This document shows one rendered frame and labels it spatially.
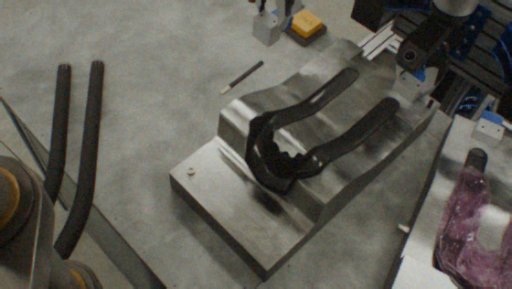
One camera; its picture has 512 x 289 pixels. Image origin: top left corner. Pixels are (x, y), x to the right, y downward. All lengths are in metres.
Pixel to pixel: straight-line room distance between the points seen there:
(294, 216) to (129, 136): 0.39
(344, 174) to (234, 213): 0.20
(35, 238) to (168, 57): 0.82
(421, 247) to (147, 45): 0.76
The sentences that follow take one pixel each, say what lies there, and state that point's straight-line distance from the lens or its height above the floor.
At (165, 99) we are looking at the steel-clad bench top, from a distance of 1.12.
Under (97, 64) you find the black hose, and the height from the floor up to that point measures 0.83.
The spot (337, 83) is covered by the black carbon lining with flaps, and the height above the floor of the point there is 0.88.
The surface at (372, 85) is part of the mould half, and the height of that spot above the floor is 0.89.
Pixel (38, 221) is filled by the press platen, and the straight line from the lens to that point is 0.45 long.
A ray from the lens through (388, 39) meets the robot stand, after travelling 2.19.
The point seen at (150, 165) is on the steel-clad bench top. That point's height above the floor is 0.80.
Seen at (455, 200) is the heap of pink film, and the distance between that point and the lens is 0.94.
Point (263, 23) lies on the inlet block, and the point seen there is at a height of 0.96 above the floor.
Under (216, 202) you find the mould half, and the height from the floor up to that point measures 0.86.
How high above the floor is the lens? 1.67
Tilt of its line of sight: 56 degrees down
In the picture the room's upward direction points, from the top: 6 degrees clockwise
